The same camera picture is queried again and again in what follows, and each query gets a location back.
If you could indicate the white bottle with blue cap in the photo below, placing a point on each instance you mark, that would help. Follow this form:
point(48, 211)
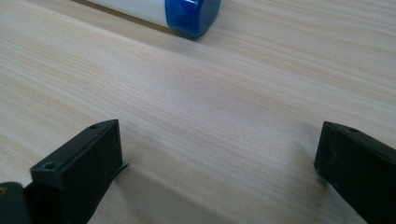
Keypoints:
point(186, 14)

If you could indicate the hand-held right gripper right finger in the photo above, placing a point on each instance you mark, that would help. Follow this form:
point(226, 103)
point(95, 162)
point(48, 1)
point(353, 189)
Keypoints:
point(358, 165)

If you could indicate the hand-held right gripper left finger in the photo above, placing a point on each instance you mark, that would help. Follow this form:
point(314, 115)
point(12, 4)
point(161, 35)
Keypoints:
point(84, 161)

